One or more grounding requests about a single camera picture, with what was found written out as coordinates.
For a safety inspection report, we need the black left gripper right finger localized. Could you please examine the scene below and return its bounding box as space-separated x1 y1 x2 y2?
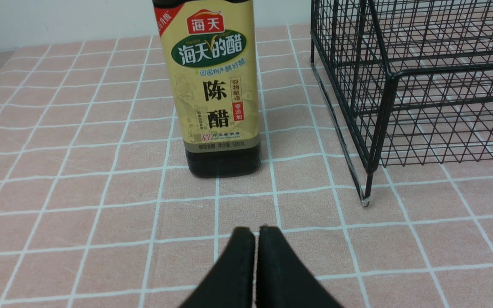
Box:
255 226 342 308

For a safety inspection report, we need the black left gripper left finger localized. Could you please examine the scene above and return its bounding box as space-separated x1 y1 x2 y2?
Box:
180 227 255 308

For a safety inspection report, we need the black wire mesh rack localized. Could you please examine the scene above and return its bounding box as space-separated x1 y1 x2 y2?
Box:
310 0 493 207

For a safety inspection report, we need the pink checkered tablecloth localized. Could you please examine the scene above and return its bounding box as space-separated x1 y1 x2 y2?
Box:
0 24 493 308

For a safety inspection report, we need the dark vinegar bottle yellow label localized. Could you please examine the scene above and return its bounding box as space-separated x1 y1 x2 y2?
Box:
153 0 261 178

